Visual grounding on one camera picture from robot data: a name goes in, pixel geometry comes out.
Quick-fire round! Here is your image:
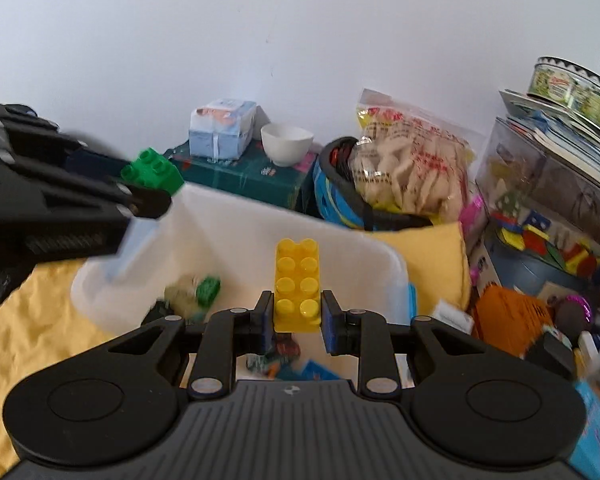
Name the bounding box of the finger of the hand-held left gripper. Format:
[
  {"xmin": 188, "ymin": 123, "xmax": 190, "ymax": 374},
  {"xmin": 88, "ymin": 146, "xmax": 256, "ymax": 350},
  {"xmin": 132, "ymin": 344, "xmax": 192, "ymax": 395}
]
[
  {"xmin": 0, "ymin": 147, "xmax": 174, "ymax": 221},
  {"xmin": 2, "ymin": 104, "xmax": 132, "ymax": 182}
]

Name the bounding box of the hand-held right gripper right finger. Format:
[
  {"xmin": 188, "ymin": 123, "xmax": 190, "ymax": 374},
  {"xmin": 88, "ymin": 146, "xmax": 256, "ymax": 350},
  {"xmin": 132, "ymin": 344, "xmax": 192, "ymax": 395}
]
[{"xmin": 320, "ymin": 289, "xmax": 487, "ymax": 402}]

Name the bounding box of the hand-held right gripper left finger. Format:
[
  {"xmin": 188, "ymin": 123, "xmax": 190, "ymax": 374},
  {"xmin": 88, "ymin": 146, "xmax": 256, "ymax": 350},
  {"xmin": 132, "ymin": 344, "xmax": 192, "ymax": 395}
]
[{"xmin": 109, "ymin": 290, "xmax": 275, "ymax": 402}]

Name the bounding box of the dark printed packet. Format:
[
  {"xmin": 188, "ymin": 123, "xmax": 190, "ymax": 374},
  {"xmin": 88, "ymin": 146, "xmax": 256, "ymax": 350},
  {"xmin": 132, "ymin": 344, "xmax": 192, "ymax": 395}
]
[{"xmin": 245, "ymin": 335, "xmax": 302, "ymax": 377}]

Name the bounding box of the yellow building block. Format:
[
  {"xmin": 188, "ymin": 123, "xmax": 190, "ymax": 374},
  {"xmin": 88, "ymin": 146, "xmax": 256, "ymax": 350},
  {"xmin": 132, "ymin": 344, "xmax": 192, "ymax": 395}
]
[{"xmin": 273, "ymin": 237, "xmax": 323, "ymax": 335}]

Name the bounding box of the small green building block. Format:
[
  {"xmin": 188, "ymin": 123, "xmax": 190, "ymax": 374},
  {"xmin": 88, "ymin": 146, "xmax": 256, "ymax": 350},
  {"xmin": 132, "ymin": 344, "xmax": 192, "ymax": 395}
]
[{"xmin": 195, "ymin": 275, "xmax": 222, "ymax": 309}]

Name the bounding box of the white plastic container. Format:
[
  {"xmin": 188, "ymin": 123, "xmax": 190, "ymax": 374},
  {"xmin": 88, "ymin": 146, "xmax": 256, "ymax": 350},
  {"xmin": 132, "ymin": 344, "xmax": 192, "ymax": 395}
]
[{"xmin": 70, "ymin": 182, "xmax": 420, "ymax": 391}]

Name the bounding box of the grey and teal toy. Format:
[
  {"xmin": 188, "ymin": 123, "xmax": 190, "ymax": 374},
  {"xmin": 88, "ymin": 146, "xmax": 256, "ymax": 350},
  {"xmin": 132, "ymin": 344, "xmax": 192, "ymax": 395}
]
[{"xmin": 164, "ymin": 274, "xmax": 202, "ymax": 313}]

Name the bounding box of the yellow blanket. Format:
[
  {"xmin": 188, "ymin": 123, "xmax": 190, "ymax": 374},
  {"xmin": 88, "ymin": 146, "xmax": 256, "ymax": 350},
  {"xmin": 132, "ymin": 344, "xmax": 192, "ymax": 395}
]
[{"xmin": 0, "ymin": 220, "xmax": 471, "ymax": 480}]

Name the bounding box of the dark green box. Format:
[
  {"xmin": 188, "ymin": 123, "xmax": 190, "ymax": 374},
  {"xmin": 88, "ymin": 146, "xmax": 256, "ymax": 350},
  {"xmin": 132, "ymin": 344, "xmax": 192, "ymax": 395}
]
[{"xmin": 162, "ymin": 141, "xmax": 322, "ymax": 212}]

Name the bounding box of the tissue pack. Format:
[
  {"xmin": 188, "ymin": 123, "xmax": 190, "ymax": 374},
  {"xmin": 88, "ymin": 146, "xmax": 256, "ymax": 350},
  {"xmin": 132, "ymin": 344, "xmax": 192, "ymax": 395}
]
[{"xmin": 187, "ymin": 99, "xmax": 259, "ymax": 162}]

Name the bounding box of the blue helmet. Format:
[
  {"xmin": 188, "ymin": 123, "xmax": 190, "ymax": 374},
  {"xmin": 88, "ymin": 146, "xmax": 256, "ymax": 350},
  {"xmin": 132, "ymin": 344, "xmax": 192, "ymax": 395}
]
[{"xmin": 311, "ymin": 135, "xmax": 433, "ymax": 232}]

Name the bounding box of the white bowl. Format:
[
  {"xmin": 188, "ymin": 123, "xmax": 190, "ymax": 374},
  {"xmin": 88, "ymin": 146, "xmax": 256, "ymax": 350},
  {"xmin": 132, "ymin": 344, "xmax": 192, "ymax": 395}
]
[{"xmin": 260, "ymin": 122, "xmax": 315, "ymax": 168}]

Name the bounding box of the orange packet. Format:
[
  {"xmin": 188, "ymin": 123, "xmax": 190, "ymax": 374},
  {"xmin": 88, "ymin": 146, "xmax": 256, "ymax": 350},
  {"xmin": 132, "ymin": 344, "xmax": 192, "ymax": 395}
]
[{"xmin": 471, "ymin": 284, "xmax": 557, "ymax": 360}]

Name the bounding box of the clear snack bag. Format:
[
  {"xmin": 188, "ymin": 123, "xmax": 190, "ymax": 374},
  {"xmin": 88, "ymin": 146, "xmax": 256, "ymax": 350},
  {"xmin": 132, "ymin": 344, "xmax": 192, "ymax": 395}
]
[{"xmin": 354, "ymin": 88, "xmax": 487, "ymax": 222}]

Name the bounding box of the small black box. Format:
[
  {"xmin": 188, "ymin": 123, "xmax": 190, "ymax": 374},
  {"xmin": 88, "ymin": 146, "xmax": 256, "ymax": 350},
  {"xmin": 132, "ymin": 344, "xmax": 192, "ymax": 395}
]
[{"xmin": 524, "ymin": 331, "xmax": 577, "ymax": 377}]

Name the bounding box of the clear box of toy shapes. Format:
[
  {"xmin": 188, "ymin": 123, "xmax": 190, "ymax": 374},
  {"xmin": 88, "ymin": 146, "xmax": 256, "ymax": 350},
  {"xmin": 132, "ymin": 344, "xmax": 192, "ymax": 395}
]
[{"xmin": 472, "ymin": 119, "xmax": 600, "ymax": 291}]

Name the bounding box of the purple ball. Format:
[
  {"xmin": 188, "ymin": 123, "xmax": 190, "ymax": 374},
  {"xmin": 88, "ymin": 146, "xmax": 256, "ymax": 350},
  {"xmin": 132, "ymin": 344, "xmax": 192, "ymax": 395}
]
[{"xmin": 554, "ymin": 294, "xmax": 595, "ymax": 342}]

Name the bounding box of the light blue box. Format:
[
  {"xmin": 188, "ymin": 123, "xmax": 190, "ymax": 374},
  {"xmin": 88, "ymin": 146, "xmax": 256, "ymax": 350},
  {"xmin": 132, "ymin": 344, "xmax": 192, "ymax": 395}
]
[{"xmin": 567, "ymin": 379, "xmax": 600, "ymax": 478}]

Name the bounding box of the stack of books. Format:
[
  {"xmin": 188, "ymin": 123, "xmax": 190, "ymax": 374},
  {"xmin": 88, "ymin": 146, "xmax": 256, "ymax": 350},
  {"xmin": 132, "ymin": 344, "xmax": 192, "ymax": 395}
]
[{"xmin": 494, "ymin": 89, "xmax": 600, "ymax": 201}]

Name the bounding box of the round printed tin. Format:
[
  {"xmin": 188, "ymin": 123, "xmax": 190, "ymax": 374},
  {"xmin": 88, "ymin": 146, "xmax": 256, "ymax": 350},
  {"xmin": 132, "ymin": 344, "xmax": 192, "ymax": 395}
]
[{"xmin": 526, "ymin": 56, "xmax": 600, "ymax": 130}]

